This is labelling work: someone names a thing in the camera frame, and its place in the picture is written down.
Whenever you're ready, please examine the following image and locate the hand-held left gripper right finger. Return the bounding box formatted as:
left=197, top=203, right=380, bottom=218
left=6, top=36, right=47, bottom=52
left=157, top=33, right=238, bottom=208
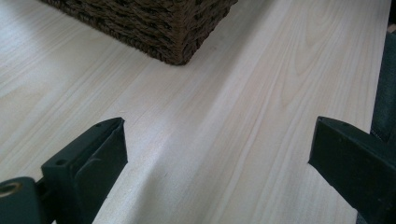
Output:
left=307, top=116, right=396, bottom=224

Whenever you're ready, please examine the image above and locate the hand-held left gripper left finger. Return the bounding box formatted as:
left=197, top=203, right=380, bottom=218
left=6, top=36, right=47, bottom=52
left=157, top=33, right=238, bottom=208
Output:
left=41, top=117, right=129, bottom=224

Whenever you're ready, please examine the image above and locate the dark cloth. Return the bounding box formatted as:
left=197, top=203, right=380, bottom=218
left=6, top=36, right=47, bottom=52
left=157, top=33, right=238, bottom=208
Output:
left=369, top=29, right=396, bottom=145

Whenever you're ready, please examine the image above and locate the brown woven basket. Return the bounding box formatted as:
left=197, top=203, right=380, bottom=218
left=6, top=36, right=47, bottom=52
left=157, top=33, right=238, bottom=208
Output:
left=39, top=0, right=239, bottom=66

